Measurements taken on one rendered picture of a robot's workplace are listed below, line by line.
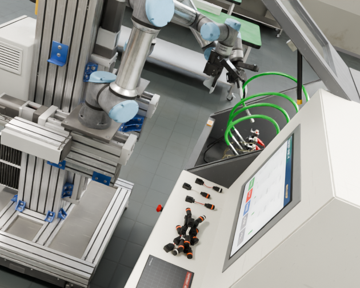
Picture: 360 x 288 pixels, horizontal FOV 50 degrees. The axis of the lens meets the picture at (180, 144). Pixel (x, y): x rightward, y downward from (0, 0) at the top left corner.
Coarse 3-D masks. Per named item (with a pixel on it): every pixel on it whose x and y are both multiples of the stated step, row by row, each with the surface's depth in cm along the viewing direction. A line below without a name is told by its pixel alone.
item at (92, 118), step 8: (88, 104) 166; (80, 112) 171; (88, 112) 167; (96, 112) 167; (104, 112) 168; (80, 120) 170; (88, 120) 168; (96, 120) 168; (104, 120) 170; (112, 120) 176; (96, 128) 169; (104, 128) 171
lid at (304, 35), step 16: (272, 0) 132; (288, 0) 177; (288, 16) 133; (304, 16) 192; (288, 32) 135; (304, 32) 158; (320, 32) 193; (304, 48) 136; (320, 48) 171; (320, 64) 137; (336, 64) 169; (336, 80) 139; (352, 80) 185; (352, 96) 150
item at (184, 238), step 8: (200, 216) 147; (184, 224) 142; (192, 224) 140; (184, 232) 139; (192, 232) 140; (176, 240) 136; (184, 240) 135; (192, 240) 138; (168, 248) 132; (184, 248) 134; (192, 256) 132
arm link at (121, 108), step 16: (128, 0) 142; (144, 0) 135; (160, 0) 134; (144, 16) 137; (160, 16) 137; (144, 32) 141; (128, 48) 145; (144, 48) 144; (128, 64) 147; (128, 80) 150; (112, 96) 153; (128, 96) 152; (112, 112) 153; (128, 112) 156
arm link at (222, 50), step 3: (219, 45) 178; (222, 45) 177; (216, 48) 180; (219, 48) 178; (222, 48) 177; (225, 48) 177; (228, 48) 177; (231, 48) 179; (219, 51) 179; (222, 51) 178; (225, 51) 178; (228, 51) 178; (222, 54) 179; (225, 54) 179; (228, 54) 180
